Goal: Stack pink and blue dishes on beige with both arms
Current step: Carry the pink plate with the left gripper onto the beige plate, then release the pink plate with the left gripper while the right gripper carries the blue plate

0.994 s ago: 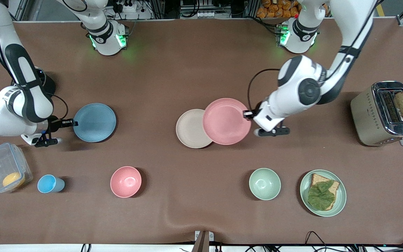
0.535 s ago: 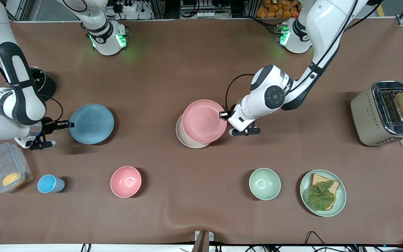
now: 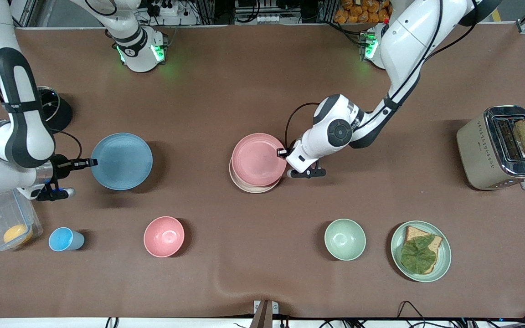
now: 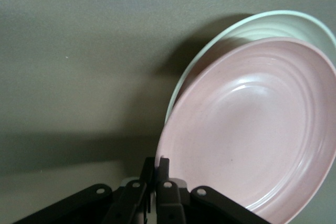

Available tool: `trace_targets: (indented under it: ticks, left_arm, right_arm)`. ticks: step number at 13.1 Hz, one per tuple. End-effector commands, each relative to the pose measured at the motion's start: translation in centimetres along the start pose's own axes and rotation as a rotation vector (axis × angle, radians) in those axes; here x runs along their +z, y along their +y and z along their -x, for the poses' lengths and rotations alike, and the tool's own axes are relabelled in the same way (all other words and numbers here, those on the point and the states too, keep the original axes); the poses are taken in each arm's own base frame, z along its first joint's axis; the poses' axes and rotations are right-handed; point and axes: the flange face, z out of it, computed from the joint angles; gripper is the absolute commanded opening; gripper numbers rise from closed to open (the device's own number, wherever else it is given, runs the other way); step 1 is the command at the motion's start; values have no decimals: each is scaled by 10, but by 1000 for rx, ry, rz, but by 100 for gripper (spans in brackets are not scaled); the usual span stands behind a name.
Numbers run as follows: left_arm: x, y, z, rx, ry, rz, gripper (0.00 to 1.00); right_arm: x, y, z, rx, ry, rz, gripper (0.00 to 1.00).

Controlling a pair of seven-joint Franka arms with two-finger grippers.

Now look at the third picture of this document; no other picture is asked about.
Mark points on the green bowl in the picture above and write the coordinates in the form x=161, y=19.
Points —
x=345, y=239

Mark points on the green lettuce leaf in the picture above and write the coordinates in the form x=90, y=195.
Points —
x=417, y=257

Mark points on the light bread slice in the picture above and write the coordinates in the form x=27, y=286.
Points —
x=415, y=232

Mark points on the yellow round food item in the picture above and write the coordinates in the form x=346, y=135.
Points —
x=17, y=233

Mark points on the metal bracket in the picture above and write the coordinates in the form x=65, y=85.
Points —
x=265, y=314

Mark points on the pink bowl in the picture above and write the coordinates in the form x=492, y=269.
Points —
x=164, y=237

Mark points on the white power strip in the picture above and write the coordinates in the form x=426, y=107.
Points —
x=169, y=9
x=266, y=18

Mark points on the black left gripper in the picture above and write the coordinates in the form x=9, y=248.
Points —
x=291, y=149

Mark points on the glass lid blue knob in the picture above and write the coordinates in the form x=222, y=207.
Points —
x=48, y=104

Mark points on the green plate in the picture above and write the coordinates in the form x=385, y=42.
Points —
x=445, y=250

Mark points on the brown table cover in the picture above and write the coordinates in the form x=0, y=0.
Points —
x=244, y=91

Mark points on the blue plate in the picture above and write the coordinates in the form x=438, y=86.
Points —
x=121, y=161

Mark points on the beige silver toaster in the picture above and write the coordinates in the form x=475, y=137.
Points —
x=476, y=150

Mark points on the pink plate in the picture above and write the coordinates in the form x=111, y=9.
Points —
x=258, y=159

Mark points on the blue cup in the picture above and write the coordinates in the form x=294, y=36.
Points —
x=62, y=239

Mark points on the beige plate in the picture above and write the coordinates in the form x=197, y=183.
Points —
x=253, y=190

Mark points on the orange snack packets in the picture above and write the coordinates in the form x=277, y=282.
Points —
x=358, y=11

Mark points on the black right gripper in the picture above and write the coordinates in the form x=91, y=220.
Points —
x=61, y=163

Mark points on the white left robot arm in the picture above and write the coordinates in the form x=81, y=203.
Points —
x=408, y=41

